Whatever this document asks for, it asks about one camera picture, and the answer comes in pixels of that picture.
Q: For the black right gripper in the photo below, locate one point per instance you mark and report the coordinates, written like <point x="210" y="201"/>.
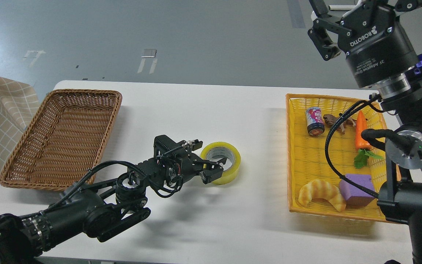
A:
<point x="377" y="46"/>

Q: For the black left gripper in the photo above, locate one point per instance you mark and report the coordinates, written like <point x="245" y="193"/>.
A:
<point x="183" y="166"/>

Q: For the yellow tape roll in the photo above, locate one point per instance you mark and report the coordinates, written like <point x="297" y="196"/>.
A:
<point x="227" y="156"/>

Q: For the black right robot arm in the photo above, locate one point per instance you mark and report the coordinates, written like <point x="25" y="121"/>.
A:
<point x="399" y="198"/>

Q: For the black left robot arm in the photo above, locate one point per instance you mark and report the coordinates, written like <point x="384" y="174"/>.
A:
<point x="106" y="201"/>

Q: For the white furniture base bar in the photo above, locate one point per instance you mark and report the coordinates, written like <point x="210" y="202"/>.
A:
<point x="341" y="7"/>

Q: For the brown toy animal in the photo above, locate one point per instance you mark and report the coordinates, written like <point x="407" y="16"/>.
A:
<point x="331" y="119"/>

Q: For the toy croissant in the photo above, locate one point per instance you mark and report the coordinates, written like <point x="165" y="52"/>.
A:
<point x="321" y="189"/>

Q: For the small soda can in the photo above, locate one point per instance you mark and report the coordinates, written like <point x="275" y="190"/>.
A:
<point x="315" y="123"/>

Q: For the yellow plastic basket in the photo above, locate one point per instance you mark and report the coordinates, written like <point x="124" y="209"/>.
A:
<point x="307" y="161"/>

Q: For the brown wicker basket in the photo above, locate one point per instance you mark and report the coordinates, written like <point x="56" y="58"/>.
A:
<point x="66" y="137"/>

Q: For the toy carrot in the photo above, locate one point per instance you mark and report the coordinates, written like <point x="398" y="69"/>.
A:
<point x="363" y="148"/>

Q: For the purple foam cube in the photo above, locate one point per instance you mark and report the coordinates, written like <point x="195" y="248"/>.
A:
<point x="353" y="195"/>

